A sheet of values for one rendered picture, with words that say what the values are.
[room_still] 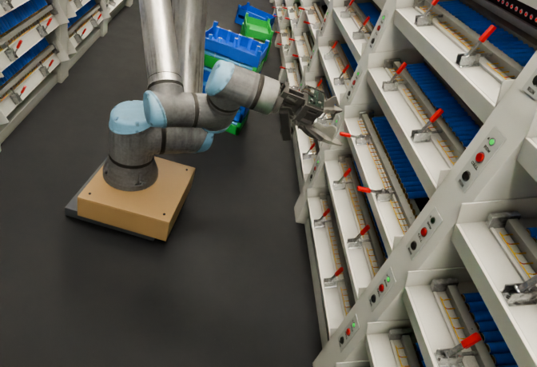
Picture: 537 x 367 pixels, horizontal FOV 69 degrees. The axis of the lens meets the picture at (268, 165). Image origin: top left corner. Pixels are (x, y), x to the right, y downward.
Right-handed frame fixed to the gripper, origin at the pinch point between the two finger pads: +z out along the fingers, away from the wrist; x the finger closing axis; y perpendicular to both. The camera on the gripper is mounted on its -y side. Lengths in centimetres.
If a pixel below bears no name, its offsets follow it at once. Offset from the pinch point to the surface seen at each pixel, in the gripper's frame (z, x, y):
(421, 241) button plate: 11.8, -34.1, 12.4
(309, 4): 18, 157, -65
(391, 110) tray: 11.4, 5.2, 7.8
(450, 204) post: 10.8, -30.4, 22.3
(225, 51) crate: -28, 77, -57
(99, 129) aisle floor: -71, 38, -94
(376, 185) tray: 15.6, -9.9, -5.9
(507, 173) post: 11.3, -30.1, 34.4
